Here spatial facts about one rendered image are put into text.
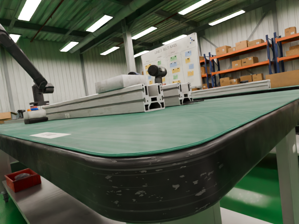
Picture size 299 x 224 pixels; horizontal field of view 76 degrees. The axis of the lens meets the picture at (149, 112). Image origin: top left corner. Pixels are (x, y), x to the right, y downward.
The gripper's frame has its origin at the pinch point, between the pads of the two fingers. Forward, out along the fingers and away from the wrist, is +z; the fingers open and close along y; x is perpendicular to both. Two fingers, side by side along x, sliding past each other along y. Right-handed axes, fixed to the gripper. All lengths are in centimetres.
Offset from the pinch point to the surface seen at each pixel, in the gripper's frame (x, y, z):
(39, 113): -33.6, -12.2, -1.2
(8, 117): 190, 23, -4
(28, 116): -33.4, -17.2, -0.4
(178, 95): -97, 14, -1
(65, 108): -46.5, -5.4, -1.8
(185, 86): -97, 20, -4
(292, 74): -117, 195, -8
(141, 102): -97, -6, 0
